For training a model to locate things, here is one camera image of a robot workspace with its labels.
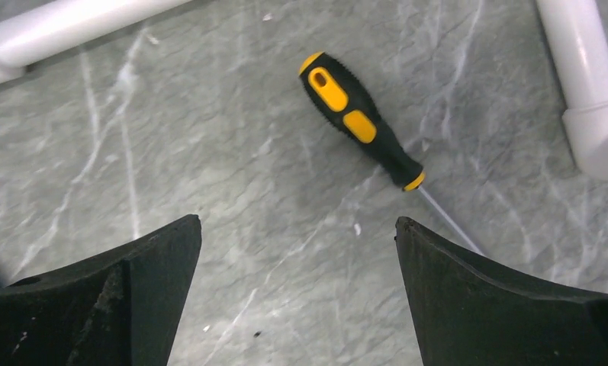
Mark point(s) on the yellow black screwdriver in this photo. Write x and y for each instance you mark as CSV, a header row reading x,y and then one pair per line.
x,y
346,104

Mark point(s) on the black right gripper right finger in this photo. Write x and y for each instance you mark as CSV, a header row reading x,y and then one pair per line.
x,y
470,310

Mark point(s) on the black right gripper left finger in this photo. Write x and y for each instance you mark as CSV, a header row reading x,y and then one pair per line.
x,y
120,307

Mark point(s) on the white PVC pipe stand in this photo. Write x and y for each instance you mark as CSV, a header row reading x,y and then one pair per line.
x,y
573,29

